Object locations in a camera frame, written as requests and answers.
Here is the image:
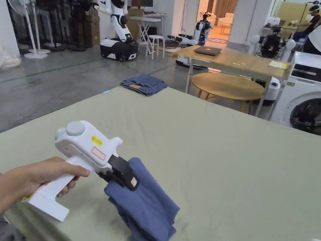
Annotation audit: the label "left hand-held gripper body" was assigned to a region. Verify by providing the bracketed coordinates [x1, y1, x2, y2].
[21, 120, 123, 222]

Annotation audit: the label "blue garment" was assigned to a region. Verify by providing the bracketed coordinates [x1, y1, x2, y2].
[104, 158, 180, 241]

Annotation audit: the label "person's left forearm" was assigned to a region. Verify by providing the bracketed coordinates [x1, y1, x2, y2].
[0, 172, 16, 219]

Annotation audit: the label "person's left hand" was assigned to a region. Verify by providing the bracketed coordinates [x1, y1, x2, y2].
[12, 157, 91, 204]

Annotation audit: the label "bed with pale green sheet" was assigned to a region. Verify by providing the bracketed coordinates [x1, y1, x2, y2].
[0, 85, 321, 241]

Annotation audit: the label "folded blue jeans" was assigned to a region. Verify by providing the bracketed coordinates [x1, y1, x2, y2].
[120, 74, 168, 97]

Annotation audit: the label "white wheeled robot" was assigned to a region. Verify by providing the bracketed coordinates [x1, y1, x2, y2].
[94, 0, 140, 62]

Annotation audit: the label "white plastic bag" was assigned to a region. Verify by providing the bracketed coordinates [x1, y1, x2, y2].
[0, 45, 22, 71]

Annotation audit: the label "stack of cartons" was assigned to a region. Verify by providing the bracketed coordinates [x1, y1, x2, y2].
[85, 14, 101, 47]

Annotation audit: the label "white standing fan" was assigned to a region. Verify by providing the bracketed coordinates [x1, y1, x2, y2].
[30, 0, 62, 52]
[7, 0, 48, 60]

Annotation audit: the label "white round stool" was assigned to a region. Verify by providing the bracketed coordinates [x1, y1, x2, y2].
[146, 35, 165, 60]

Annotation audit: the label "round wooden table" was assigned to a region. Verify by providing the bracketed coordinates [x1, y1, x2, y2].
[191, 72, 265, 115]

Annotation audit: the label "white folding table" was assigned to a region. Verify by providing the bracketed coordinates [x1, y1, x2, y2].
[129, 13, 166, 46]

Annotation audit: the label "rectangular wooden table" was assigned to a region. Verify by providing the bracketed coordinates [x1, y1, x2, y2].
[172, 45, 292, 121]

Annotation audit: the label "white and black robot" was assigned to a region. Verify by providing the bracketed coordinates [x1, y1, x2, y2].
[167, 11, 213, 70]

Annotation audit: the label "small white rounded appliance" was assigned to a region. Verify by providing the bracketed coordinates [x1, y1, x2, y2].
[263, 76, 281, 106]

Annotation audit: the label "beige armchair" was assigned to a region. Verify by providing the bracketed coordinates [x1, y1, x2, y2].
[218, 12, 235, 27]

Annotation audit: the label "white washing machine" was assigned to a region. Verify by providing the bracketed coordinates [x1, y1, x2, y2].
[271, 51, 321, 137]

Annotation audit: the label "black robot with white spheres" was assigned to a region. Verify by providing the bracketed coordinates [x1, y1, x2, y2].
[250, 24, 297, 61]

